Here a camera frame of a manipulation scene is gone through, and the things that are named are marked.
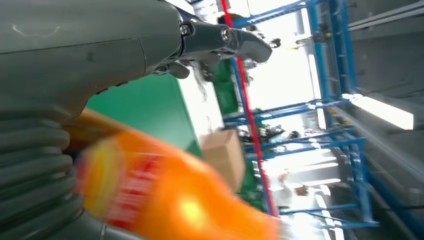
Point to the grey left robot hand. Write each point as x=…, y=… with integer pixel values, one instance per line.
x=82, y=49

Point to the orange bottle with clear cap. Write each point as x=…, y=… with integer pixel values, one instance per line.
x=182, y=205

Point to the green table mat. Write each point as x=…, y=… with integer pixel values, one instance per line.
x=149, y=106

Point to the white table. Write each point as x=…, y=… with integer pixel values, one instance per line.
x=202, y=112

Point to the green plastic crate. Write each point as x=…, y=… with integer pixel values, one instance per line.
x=251, y=188
x=225, y=89

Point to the person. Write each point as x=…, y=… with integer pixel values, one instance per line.
x=288, y=193
x=232, y=19

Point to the red vertical pole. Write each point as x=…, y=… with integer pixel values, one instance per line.
x=246, y=106

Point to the brown cardboard box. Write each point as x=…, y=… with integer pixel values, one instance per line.
x=222, y=159

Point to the blue metal rack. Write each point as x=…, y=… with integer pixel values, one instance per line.
x=356, y=179
x=334, y=49

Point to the fluorescent ceiling light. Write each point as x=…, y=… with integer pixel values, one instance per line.
x=381, y=112

